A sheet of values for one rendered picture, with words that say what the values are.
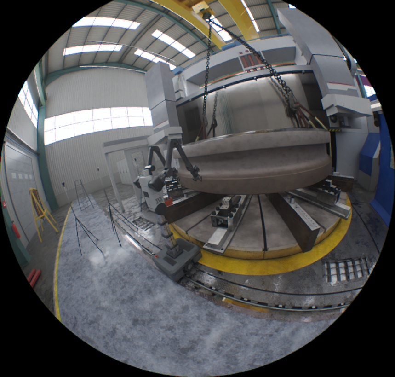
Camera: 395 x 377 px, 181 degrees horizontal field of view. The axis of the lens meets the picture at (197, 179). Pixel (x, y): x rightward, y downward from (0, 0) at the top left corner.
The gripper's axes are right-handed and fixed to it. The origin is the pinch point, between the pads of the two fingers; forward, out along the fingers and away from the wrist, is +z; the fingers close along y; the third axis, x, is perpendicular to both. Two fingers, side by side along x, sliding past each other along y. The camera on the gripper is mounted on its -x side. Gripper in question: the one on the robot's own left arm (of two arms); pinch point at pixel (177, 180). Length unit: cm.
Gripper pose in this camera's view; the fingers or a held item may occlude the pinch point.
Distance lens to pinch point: 202.5
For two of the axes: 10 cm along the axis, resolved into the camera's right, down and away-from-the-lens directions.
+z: 4.7, 6.7, 5.7
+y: -7.6, -0.1, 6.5
